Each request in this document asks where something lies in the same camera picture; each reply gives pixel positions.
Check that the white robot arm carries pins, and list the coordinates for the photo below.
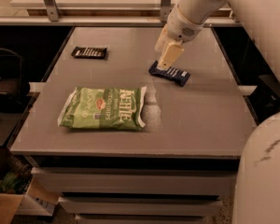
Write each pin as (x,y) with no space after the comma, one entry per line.
(257,190)

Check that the left metal shelf bracket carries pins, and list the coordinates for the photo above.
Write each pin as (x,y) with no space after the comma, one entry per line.
(52,10)

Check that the black snack bar wrapper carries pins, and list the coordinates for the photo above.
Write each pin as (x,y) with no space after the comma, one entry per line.
(89,53)

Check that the green jalapeno chip bag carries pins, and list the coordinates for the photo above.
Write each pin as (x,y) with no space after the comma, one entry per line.
(109,108)

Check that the metal shelf bracket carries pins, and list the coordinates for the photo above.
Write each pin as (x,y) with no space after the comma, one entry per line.
(165,10)
(52,10)

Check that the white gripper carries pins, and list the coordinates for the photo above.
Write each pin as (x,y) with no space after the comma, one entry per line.
(181,27)

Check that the middle metal shelf bracket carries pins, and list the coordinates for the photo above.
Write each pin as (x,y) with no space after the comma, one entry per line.
(165,10)

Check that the cardboard box with items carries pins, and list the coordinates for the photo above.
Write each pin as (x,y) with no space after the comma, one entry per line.
(20,193)

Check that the black office chair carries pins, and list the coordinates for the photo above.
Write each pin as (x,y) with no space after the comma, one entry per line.
(14,86)

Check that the grey drawer cabinet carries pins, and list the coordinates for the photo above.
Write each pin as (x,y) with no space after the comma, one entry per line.
(120,146)

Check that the blue rxbar blueberry bar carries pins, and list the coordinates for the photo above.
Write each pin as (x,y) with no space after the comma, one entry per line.
(176,75)

